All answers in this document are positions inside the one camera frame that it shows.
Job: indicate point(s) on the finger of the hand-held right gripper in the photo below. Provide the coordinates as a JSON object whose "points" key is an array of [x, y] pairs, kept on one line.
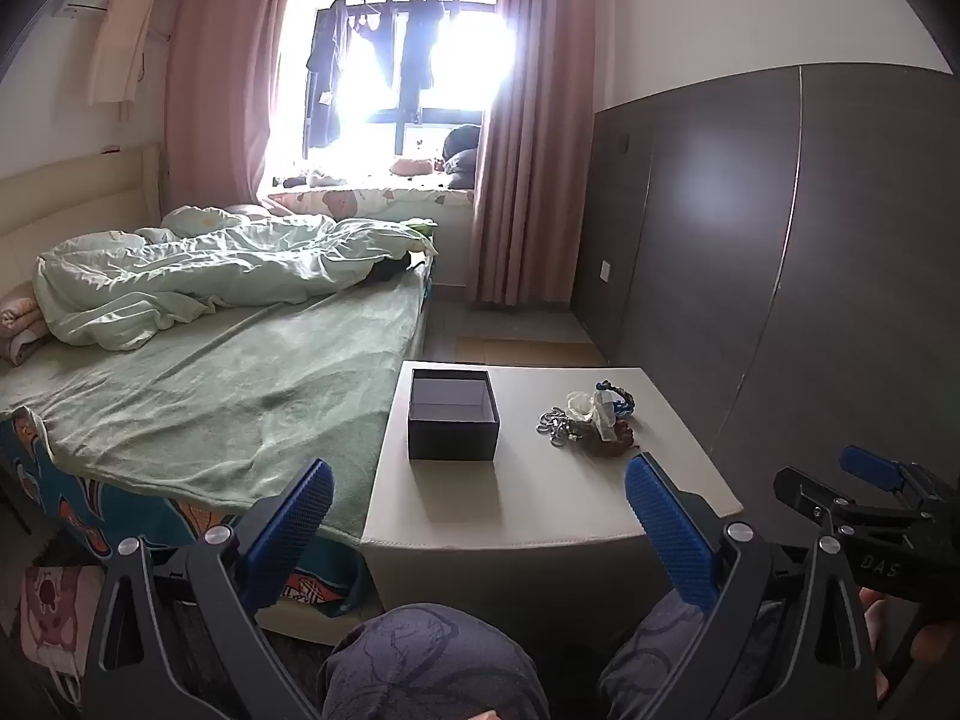
{"points": [[802, 495], [870, 467]]}

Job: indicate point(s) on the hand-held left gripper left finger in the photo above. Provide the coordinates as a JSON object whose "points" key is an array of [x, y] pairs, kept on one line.
{"points": [[289, 525]]}

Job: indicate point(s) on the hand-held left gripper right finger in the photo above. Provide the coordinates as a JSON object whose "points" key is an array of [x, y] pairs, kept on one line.
{"points": [[671, 525]]}

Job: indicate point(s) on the black square jewelry box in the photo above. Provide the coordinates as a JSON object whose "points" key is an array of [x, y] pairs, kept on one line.
{"points": [[454, 427]]}

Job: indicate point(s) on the person's right hand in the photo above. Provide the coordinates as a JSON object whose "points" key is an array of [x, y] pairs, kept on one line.
{"points": [[934, 649]]}

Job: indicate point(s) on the person's right leg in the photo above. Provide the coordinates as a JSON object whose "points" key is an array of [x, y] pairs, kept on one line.
{"points": [[667, 660]]}

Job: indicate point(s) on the person's leg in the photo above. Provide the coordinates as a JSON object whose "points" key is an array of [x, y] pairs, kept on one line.
{"points": [[667, 660], [427, 667]]}

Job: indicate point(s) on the white low table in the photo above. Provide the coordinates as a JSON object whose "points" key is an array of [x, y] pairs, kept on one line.
{"points": [[450, 495]]}

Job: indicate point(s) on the person's left leg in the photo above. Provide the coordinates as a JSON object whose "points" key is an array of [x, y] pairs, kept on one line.
{"points": [[427, 667]]}

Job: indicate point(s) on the cartoon print bed cover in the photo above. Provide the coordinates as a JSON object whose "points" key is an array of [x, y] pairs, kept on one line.
{"points": [[82, 510]]}

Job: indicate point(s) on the brown cardboard sheet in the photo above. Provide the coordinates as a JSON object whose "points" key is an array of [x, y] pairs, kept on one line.
{"points": [[525, 351]]}

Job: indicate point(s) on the pink bear print bag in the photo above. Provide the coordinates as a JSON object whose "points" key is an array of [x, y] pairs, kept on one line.
{"points": [[56, 615]]}

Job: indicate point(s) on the dark brown wardrobe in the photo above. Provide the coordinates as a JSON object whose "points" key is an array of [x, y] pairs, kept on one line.
{"points": [[750, 240]]}

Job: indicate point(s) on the light green duvet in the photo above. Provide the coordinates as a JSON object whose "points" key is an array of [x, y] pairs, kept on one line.
{"points": [[225, 270]]}

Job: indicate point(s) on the black cloth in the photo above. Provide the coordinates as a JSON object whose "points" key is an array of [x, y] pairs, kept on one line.
{"points": [[390, 268]]}

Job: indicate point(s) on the printed window seat cushion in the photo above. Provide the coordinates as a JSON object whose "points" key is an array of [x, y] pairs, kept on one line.
{"points": [[352, 202]]}

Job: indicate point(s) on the pink folded blanket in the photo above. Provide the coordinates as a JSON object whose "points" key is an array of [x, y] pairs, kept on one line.
{"points": [[19, 322]]}

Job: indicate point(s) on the pink plush toy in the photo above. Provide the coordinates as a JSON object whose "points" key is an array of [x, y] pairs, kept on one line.
{"points": [[412, 165]]}

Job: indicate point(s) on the pink curtain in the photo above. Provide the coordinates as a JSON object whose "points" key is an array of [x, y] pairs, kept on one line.
{"points": [[525, 165], [225, 67]]}

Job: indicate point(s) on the bed with green sheet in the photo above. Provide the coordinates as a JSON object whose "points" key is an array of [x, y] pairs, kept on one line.
{"points": [[75, 195]]}

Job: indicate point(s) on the window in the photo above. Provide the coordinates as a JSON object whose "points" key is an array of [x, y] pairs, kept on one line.
{"points": [[375, 135]]}

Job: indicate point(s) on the dark pillow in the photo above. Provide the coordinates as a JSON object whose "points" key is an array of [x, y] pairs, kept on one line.
{"points": [[461, 154]]}

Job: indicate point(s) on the dark hanging garment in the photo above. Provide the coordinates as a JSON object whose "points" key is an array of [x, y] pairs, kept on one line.
{"points": [[420, 52], [326, 75]]}

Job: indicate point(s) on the cream hanging towel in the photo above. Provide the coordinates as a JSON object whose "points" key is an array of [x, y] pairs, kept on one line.
{"points": [[120, 45]]}

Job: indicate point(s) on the white wall socket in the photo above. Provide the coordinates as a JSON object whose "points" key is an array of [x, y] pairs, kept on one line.
{"points": [[604, 270]]}

